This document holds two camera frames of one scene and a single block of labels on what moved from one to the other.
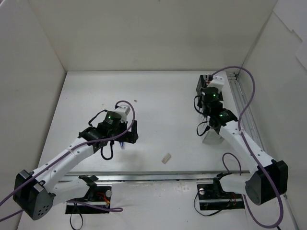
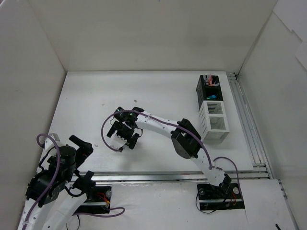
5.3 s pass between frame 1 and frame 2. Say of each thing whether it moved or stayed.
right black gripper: moved
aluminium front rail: stayed
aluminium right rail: stayed
